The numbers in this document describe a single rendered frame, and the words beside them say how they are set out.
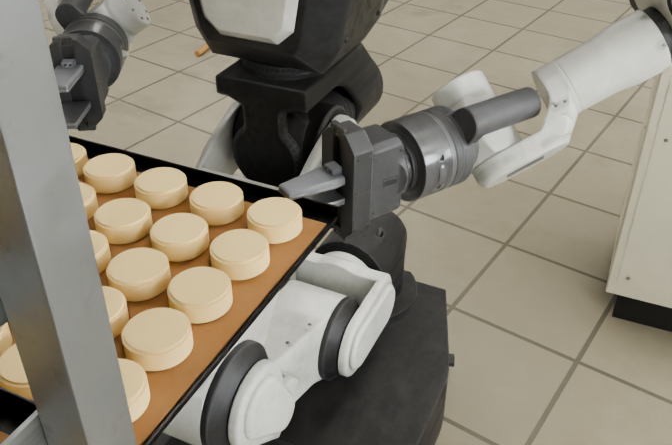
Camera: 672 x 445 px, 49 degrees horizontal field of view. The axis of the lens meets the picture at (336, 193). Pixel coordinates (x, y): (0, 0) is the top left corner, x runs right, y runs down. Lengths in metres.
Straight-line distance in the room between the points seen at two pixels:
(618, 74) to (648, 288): 0.96
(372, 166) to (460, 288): 1.14
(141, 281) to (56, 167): 0.31
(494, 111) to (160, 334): 0.41
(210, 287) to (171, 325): 0.05
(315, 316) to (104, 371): 0.86
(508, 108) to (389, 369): 0.71
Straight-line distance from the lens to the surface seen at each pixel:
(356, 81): 1.05
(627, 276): 1.74
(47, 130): 0.30
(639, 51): 0.85
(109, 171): 0.76
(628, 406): 1.66
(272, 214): 0.67
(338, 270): 1.33
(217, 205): 0.69
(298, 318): 1.20
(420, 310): 1.51
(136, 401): 0.52
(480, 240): 2.00
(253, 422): 0.93
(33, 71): 0.29
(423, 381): 1.37
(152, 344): 0.55
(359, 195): 0.73
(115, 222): 0.68
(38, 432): 0.40
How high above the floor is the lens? 1.17
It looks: 33 degrees down
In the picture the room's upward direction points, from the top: straight up
